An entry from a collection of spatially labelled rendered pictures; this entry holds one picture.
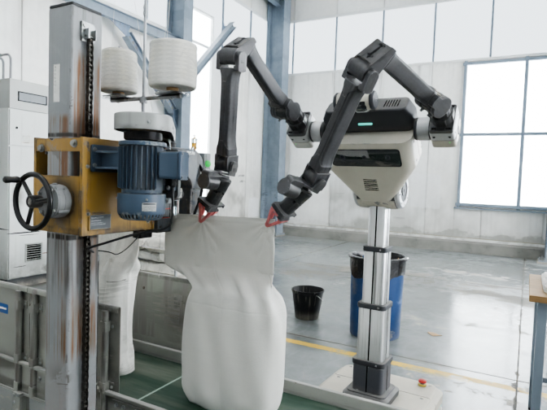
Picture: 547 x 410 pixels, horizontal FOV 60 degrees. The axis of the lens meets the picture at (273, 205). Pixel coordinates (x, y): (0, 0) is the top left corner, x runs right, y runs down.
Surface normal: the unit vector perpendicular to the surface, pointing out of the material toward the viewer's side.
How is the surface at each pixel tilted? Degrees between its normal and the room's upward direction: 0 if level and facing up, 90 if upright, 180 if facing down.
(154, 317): 90
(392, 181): 130
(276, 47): 90
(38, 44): 90
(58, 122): 90
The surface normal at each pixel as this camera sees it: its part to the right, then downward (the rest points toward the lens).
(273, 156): -0.47, 0.03
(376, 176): -0.42, 0.66
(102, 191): 0.88, 0.06
